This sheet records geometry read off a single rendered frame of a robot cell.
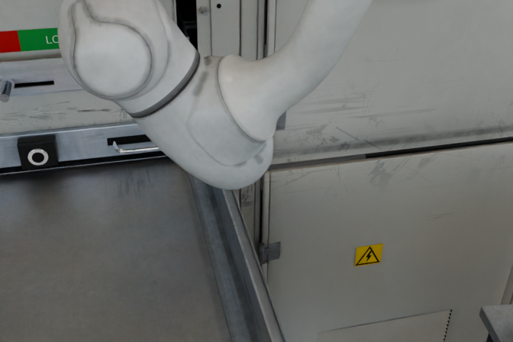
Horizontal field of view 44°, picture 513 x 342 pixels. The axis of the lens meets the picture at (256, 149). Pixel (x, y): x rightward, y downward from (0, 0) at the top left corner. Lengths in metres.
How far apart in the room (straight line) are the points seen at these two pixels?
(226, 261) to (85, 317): 0.21
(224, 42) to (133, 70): 0.51
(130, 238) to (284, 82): 0.43
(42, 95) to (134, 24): 0.54
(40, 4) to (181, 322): 0.52
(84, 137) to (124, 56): 0.55
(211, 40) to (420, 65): 0.39
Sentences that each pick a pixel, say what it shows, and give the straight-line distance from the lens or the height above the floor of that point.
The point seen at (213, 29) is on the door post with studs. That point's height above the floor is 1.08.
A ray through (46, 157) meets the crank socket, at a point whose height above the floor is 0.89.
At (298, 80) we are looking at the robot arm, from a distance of 0.65.
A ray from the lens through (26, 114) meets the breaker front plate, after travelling 1.13.
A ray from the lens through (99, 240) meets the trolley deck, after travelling 1.00.
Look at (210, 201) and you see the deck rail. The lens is 1.05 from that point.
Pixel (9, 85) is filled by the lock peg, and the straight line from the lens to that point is 1.09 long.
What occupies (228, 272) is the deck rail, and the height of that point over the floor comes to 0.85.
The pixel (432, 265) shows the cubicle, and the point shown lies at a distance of 1.53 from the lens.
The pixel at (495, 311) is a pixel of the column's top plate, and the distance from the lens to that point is 1.08.
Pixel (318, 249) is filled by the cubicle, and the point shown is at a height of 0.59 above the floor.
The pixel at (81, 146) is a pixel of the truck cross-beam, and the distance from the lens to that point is 1.14.
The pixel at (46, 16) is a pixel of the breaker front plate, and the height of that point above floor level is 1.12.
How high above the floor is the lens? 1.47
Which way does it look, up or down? 32 degrees down
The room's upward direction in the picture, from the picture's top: 1 degrees clockwise
